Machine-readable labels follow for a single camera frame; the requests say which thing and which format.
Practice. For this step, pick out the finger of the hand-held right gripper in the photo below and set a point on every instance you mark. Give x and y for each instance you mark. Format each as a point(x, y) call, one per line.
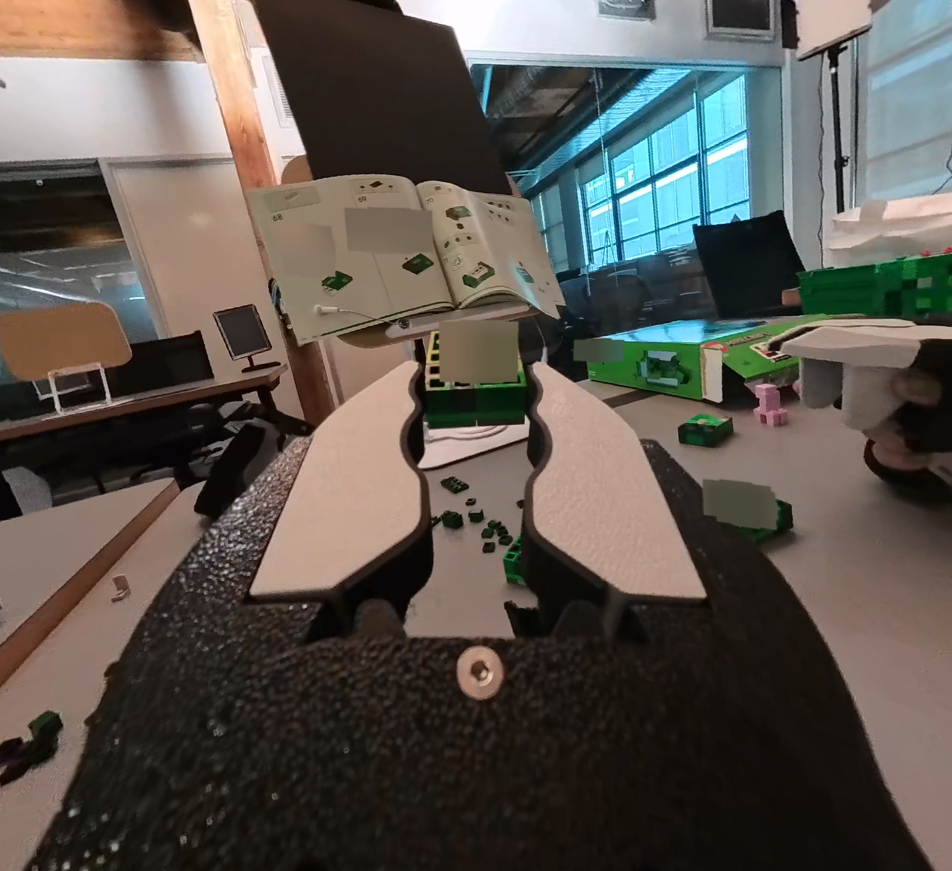
point(863, 347)
point(825, 326)

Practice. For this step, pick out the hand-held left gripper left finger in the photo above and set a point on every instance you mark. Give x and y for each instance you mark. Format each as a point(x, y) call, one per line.
point(357, 506)

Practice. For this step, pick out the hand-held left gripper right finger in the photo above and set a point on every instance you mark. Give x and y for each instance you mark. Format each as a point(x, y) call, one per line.
point(610, 506)

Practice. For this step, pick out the small green brick assembly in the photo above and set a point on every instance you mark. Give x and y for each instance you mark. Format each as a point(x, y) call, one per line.
point(779, 520)

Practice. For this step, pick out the green building set box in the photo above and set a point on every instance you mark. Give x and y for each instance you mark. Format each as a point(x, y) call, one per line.
point(669, 350)

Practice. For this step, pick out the person's right hand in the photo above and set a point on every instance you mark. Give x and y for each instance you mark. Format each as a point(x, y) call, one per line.
point(915, 451)

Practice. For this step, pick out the tall green blocky brick figure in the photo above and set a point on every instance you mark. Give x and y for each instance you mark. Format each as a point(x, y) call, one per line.
point(918, 287)

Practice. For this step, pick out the scattered small green bricks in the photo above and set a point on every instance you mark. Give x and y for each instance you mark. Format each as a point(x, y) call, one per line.
point(451, 518)

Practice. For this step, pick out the pink brick pig figure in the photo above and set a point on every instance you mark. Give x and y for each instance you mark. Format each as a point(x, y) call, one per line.
point(772, 406)

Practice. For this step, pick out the black office chair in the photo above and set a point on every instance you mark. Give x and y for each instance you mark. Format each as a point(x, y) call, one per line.
point(751, 261)

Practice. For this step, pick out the white paper bags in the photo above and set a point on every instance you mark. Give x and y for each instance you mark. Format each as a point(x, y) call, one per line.
point(885, 228)

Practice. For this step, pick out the green brick cube head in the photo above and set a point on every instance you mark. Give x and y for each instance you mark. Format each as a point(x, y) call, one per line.
point(705, 431)

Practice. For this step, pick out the small grey monitor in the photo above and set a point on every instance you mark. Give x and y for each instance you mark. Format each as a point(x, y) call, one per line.
point(242, 332)

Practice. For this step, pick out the dark wooden desk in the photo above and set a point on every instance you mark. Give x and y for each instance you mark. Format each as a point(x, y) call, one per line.
point(149, 399)

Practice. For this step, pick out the building instruction booklet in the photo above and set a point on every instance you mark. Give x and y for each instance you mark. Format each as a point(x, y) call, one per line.
point(387, 269)

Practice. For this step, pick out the studio light panel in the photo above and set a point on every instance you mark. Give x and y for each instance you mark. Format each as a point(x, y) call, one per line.
point(833, 16)

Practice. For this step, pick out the black flat panel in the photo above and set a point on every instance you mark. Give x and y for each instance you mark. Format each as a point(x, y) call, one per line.
point(379, 90)

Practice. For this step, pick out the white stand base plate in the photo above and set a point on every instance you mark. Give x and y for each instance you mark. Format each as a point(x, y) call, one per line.
point(461, 451)

